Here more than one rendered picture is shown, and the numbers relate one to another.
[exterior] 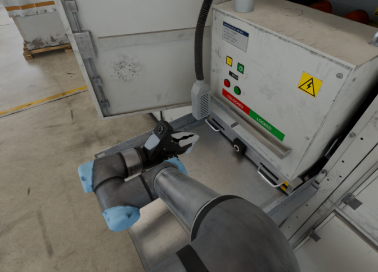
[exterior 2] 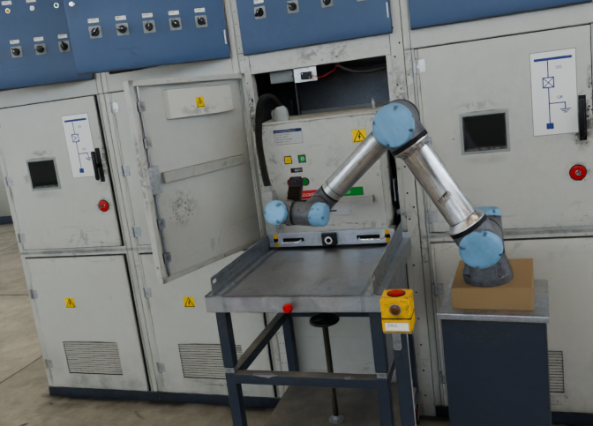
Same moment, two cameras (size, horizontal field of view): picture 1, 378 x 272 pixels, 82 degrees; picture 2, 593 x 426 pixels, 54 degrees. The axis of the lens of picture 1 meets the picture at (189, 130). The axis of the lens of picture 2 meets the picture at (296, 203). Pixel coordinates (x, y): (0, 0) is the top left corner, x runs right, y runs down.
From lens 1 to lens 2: 1.72 m
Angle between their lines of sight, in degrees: 47
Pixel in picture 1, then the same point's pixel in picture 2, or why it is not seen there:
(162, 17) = (207, 149)
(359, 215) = (442, 223)
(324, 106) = not seen: hidden behind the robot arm
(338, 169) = (409, 202)
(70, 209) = not seen: outside the picture
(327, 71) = (364, 121)
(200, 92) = (273, 197)
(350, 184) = (423, 207)
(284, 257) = not seen: hidden behind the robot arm
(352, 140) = (401, 173)
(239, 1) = (281, 114)
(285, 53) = (334, 126)
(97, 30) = (160, 166)
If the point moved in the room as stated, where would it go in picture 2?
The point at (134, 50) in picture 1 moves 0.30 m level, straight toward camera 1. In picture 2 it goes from (188, 185) to (245, 184)
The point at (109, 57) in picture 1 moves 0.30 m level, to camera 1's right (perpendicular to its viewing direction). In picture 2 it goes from (168, 195) to (235, 180)
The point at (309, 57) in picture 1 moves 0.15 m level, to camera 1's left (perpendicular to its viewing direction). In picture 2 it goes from (350, 119) to (322, 124)
